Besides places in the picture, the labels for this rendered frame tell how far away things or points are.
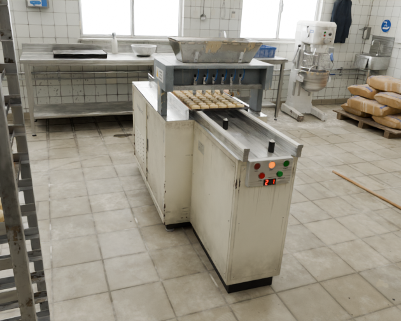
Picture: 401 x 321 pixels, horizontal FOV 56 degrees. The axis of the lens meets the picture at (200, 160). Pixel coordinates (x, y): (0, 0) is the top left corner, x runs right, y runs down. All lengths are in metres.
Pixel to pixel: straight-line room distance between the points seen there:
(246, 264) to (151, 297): 0.56
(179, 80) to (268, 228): 1.06
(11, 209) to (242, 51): 1.92
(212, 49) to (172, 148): 0.66
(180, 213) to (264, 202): 0.85
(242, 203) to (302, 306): 0.71
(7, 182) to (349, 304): 2.00
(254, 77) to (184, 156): 0.70
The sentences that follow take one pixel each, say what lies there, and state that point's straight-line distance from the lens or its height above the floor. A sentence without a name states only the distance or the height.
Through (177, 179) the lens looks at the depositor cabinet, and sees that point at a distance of 2.54.
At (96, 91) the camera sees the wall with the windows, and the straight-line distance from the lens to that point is 5.49.
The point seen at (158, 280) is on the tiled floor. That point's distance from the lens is 2.35.
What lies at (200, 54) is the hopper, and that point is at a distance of 2.41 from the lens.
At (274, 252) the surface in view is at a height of 0.26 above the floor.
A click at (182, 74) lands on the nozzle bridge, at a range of 2.42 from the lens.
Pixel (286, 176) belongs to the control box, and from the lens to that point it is 1.95.
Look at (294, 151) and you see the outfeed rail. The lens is 1.94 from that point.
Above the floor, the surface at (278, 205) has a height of 0.56.
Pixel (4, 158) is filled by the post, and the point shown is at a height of 1.22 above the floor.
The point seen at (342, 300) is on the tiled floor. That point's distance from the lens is 2.43.
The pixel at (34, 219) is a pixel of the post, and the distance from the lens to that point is 1.39.
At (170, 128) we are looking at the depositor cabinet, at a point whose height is 0.79.
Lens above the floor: 1.51
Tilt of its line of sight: 22 degrees down
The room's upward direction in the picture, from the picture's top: 3 degrees clockwise
